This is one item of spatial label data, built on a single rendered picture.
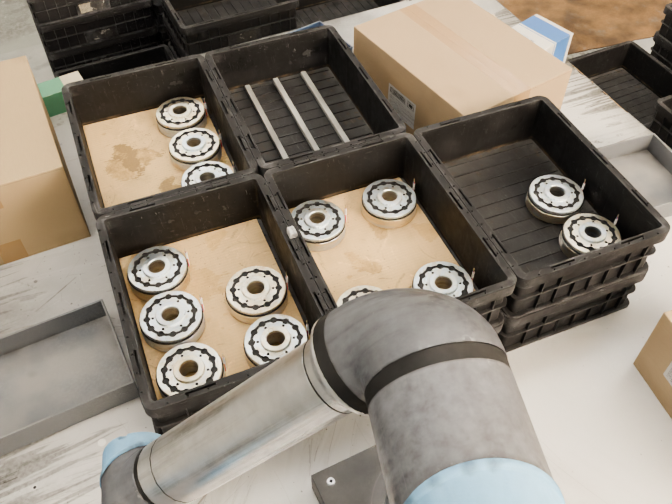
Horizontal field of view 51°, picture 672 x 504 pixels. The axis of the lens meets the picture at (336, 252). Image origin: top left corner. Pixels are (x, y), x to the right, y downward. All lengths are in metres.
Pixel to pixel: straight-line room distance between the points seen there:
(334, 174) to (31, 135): 0.60
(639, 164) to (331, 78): 0.73
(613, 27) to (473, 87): 2.12
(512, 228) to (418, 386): 0.88
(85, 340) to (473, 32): 1.07
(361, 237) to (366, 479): 0.44
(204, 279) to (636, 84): 1.94
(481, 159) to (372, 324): 0.97
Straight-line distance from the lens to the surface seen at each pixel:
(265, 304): 1.19
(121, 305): 1.16
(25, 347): 1.44
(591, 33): 3.55
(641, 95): 2.77
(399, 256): 1.29
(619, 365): 1.40
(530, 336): 1.36
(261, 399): 0.65
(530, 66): 1.65
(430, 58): 1.63
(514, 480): 0.49
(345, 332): 0.58
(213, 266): 1.29
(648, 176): 1.75
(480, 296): 1.12
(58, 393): 1.36
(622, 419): 1.34
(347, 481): 1.15
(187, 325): 1.18
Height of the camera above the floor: 1.81
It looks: 50 degrees down
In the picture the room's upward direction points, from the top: straight up
